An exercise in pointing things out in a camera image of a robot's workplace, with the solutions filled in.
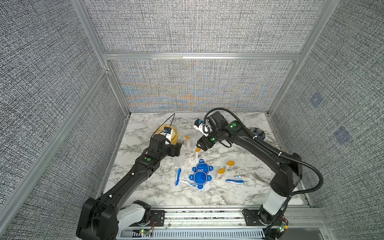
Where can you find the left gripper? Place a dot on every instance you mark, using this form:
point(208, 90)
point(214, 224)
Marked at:
point(175, 149)

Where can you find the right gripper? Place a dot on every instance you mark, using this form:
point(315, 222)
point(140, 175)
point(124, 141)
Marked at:
point(204, 139)

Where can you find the orange cap bottle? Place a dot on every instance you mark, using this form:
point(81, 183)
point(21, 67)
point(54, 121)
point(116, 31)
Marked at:
point(197, 153)
point(230, 165)
point(187, 142)
point(220, 173)

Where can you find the clear container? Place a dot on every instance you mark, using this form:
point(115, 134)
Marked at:
point(179, 161)
point(192, 135)

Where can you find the toothpaste tube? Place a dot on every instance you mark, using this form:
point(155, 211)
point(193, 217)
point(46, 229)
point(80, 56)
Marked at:
point(242, 178)
point(188, 183)

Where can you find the blue toothbrush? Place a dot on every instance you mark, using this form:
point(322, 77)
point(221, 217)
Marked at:
point(178, 176)
point(237, 182)

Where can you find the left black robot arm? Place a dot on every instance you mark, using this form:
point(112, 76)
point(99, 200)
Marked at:
point(99, 217)

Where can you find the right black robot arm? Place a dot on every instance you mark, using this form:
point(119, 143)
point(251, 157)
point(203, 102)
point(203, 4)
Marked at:
point(221, 125)

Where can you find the clear container front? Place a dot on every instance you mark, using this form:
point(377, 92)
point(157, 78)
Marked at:
point(179, 161)

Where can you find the yellow bamboo steamer basket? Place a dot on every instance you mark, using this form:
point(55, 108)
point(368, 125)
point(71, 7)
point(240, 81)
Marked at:
point(159, 131)

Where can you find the blue lid upper centre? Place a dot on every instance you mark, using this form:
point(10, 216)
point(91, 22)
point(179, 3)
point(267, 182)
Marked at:
point(202, 166)

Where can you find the blue lid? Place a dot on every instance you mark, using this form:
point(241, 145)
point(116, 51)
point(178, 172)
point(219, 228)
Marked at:
point(200, 178)
point(202, 166)

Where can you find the orange cap bottle front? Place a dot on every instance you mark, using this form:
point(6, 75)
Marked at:
point(220, 173)

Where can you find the blue lid lower centre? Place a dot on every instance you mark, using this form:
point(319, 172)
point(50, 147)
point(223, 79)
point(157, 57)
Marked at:
point(200, 178)

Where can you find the dark blue bowl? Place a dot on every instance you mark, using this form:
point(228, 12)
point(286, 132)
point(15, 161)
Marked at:
point(258, 133)

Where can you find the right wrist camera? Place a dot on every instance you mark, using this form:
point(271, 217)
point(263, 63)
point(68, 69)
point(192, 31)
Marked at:
point(200, 126)

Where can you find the green handled fork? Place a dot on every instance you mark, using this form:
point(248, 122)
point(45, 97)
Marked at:
point(257, 177)

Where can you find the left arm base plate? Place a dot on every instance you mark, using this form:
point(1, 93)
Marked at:
point(156, 219)

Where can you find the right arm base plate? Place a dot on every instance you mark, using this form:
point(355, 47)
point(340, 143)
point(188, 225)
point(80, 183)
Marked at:
point(255, 216)

